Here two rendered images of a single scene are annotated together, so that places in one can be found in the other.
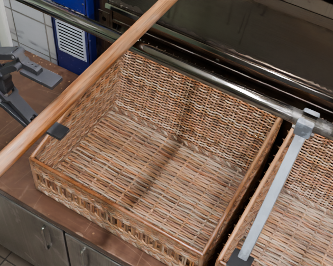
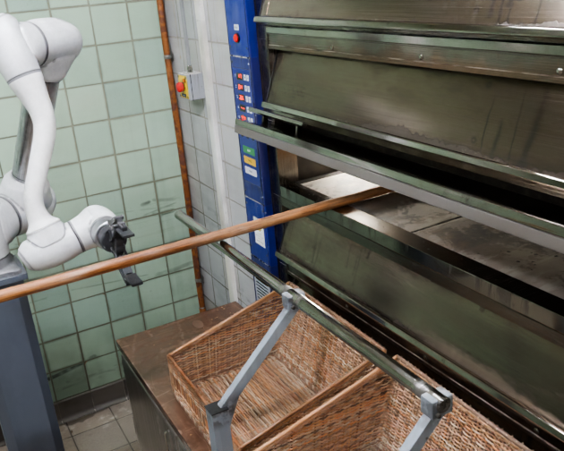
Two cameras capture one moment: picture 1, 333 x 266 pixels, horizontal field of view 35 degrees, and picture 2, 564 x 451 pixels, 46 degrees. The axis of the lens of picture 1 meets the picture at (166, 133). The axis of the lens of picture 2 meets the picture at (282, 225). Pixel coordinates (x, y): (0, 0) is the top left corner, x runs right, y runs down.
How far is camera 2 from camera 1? 1.15 m
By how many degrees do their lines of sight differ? 40
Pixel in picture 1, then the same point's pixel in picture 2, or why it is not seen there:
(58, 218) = (174, 417)
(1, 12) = (230, 270)
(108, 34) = not seen: hidden behind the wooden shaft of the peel
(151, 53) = (226, 249)
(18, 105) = not seen: hidden behind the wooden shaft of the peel
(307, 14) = (386, 251)
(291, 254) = not seen: outside the picture
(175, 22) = (316, 268)
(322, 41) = (404, 280)
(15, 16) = (239, 275)
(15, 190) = (158, 391)
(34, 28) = (248, 285)
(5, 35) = (232, 292)
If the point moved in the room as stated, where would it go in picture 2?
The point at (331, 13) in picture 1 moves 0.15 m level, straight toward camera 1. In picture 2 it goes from (397, 249) to (355, 267)
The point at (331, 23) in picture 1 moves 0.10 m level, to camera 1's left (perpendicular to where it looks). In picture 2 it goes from (400, 259) to (365, 252)
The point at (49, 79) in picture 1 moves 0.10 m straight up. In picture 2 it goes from (126, 234) to (119, 197)
